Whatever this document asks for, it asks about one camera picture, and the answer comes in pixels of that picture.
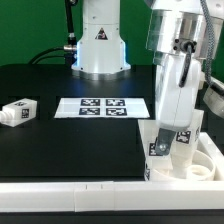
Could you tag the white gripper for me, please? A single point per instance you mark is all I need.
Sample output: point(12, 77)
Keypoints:
point(174, 105)

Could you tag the white round stool seat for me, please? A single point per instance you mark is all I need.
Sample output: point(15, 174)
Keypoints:
point(202, 169)

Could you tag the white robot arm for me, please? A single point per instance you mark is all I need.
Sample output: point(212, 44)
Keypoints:
point(182, 34)

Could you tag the white paper marker sheet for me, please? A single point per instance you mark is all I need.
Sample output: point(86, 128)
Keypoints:
point(102, 108)

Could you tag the white right fence rail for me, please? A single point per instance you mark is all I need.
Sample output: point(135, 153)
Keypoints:
point(207, 146)

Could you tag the white fence rail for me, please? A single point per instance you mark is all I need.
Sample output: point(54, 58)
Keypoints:
point(110, 196)
point(207, 146)

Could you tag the white front fence rail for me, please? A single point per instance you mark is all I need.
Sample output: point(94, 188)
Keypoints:
point(110, 196)

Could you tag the black cable pole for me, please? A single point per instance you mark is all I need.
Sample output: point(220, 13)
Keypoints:
point(72, 41)

